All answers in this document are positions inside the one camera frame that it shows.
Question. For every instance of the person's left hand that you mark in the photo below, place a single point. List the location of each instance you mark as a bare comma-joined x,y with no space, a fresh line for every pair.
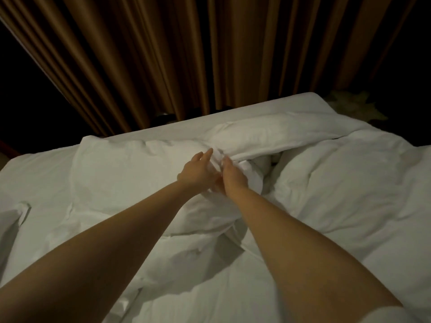
199,173

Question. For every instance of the person's right hand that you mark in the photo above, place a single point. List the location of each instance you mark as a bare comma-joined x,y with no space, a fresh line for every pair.
234,179

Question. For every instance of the white duvet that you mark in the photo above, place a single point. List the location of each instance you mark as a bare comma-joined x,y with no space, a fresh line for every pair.
337,178

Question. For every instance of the white bed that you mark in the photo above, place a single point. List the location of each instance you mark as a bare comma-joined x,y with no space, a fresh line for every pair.
40,171

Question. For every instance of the white pillow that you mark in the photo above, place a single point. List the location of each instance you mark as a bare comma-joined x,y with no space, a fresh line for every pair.
12,222

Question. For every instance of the person's left forearm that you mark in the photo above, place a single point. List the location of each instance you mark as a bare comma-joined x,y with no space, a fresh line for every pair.
87,259

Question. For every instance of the person's right forearm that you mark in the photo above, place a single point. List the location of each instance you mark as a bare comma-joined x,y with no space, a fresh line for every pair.
316,265

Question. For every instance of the person's white printed shirt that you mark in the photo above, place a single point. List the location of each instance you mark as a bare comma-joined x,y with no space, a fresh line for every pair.
390,315

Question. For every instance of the brown curtain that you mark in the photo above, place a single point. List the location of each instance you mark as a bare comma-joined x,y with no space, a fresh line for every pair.
202,50

